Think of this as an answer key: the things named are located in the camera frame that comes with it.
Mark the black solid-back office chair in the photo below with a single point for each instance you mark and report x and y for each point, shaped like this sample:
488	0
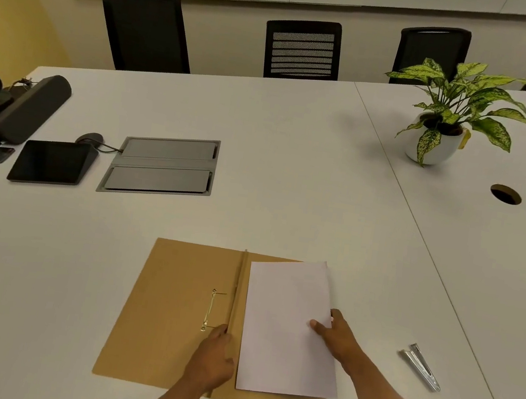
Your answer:
145	33

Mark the person's right thumb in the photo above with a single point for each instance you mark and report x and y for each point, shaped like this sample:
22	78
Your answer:
321	327

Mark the green leafy plant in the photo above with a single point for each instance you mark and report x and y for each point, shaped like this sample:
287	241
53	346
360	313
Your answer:
460	96

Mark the dark grey speaker bar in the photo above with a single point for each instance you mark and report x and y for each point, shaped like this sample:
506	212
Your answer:
30	108

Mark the white plant pot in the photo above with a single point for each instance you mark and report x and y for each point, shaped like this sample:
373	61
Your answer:
440	149

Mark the person's left fingers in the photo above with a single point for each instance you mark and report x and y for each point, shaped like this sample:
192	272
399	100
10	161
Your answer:
219	332

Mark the yellow plant tag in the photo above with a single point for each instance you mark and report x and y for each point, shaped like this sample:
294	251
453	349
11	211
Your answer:
465	138

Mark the gold metal file fastener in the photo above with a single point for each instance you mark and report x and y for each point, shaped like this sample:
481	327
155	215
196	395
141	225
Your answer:
209	309

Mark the person's left hand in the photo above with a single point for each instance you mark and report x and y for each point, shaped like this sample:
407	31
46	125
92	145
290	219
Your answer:
209	361

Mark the white paper sheet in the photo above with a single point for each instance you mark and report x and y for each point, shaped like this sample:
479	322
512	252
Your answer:
285	328

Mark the person's right hand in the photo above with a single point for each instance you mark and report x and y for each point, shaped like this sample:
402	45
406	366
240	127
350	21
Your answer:
340	339

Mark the brown paper folder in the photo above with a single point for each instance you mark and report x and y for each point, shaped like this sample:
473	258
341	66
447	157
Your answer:
162	315

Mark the black tablet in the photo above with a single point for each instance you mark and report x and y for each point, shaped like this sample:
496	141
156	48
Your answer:
51	163

